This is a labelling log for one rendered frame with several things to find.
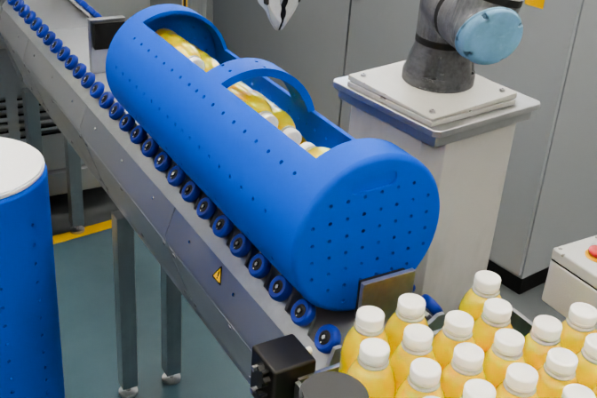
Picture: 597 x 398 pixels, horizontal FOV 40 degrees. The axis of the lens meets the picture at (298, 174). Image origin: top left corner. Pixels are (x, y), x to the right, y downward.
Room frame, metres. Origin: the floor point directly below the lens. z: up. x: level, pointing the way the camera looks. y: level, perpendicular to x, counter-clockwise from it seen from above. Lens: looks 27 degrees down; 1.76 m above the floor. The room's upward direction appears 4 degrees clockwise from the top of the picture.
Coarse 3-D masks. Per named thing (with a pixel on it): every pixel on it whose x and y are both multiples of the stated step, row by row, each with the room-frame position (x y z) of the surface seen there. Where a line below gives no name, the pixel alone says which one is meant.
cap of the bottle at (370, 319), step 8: (360, 312) 0.93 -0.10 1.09; (368, 312) 0.93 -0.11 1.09; (376, 312) 0.93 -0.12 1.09; (360, 320) 0.91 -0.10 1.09; (368, 320) 0.91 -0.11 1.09; (376, 320) 0.91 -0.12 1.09; (384, 320) 0.92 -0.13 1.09; (360, 328) 0.91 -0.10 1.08; (368, 328) 0.91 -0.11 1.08; (376, 328) 0.91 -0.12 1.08
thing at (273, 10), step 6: (258, 0) 1.41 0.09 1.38; (270, 0) 1.36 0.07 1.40; (276, 0) 1.37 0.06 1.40; (264, 6) 1.39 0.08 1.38; (270, 6) 1.36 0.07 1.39; (276, 6) 1.37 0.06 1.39; (270, 12) 1.36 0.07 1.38; (276, 12) 1.37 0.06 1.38; (270, 18) 1.37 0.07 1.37; (276, 18) 1.37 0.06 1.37; (276, 24) 1.37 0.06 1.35
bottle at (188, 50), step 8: (160, 32) 1.84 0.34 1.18; (168, 32) 1.83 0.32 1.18; (168, 40) 1.79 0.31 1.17; (176, 40) 1.78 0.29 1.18; (184, 40) 1.79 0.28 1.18; (176, 48) 1.74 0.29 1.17; (184, 48) 1.74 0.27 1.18; (192, 48) 1.74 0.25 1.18; (192, 56) 1.72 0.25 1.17; (200, 56) 1.74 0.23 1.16
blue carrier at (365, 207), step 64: (128, 64) 1.69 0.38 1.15; (192, 64) 1.54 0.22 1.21; (256, 64) 1.50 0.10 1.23; (192, 128) 1.40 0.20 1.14; (256, 128) 1.28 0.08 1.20; (320, 128) 1.52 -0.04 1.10; (256, 192) 1.18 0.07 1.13; (320, 192) 1.09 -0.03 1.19; (384, 192) 1.14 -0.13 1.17; (320, 256) 1.09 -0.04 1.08; (384, 256) 1.15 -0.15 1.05
